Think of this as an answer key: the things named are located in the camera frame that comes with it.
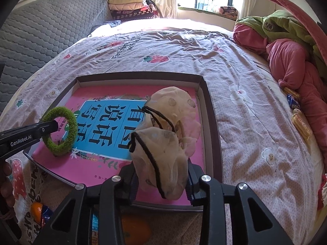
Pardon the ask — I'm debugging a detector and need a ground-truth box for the blue foil snack packet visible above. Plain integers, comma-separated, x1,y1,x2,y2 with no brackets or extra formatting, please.
41,205,55,226

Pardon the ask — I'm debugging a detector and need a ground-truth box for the small biscuit packet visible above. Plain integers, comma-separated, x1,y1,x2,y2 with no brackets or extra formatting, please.
283,87,301,100

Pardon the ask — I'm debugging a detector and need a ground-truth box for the beige mesh drawstring pouch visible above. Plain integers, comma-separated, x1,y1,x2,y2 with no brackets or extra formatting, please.
129,87,202,201

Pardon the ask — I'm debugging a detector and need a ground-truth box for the folded cream blanket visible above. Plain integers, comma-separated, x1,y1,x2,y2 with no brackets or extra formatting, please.
108,0,149,12

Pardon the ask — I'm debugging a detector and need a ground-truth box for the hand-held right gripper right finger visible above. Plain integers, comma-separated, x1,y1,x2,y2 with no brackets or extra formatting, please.
187,164,293,245

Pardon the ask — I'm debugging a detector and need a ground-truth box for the green fuzzy hair scrunchie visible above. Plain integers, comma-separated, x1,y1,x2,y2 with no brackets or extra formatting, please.
41,106,78,158

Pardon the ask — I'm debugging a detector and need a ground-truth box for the long yellow biscuit packet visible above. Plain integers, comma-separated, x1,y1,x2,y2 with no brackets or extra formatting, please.
292,108,313,141

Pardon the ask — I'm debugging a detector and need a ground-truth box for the blue candy packet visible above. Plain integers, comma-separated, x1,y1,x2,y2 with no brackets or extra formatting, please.
286,94,301,111

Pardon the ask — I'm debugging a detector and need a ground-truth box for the pink white frilly scrunchie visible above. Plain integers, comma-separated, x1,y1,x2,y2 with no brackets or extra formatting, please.
317,174,327,210

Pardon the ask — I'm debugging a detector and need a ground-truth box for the orange tangerine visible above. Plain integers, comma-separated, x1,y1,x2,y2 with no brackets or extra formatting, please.
121,216,152,245
30,202,43,225

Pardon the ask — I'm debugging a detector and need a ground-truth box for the long pink quilted blanket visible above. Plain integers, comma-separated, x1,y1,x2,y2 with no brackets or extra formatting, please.
266,0,327,57

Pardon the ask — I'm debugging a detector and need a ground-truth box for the pile of pink fleece clothes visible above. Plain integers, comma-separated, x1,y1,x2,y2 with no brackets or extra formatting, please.
232,24,327,159

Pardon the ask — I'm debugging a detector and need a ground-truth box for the grey fuzzy cloth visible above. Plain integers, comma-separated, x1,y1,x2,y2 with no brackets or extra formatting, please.
98,20,121,29

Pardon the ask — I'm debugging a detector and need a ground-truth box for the pink book with blue label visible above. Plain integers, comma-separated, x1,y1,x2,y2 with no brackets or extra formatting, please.
32,85,205,206

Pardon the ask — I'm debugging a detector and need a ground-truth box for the shallow brown cardboard box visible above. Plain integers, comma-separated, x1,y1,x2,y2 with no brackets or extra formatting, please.
22,72,223,212

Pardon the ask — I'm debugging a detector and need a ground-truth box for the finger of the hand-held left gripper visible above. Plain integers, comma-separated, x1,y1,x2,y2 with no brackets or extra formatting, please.
33,120,59,140

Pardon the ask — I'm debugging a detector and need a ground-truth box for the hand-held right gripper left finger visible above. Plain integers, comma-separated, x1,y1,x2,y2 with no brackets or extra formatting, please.
33,164,140,245

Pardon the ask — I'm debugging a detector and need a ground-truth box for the patterned window cushion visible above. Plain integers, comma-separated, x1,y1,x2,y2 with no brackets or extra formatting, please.
218,5,239,19

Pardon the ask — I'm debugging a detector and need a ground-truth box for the folded dark patterned blanket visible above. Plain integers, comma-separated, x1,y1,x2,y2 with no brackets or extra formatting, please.
110,5,160,21

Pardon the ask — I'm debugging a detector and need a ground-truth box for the person's left hand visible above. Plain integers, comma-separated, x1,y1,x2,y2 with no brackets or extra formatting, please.
0,161,16,211

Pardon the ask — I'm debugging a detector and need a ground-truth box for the grey quilted headboard cover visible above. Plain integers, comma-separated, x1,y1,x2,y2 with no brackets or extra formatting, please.
0,0,111,113

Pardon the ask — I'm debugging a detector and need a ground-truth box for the green fleece garment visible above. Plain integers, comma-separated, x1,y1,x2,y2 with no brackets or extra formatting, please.
235,10,327,74

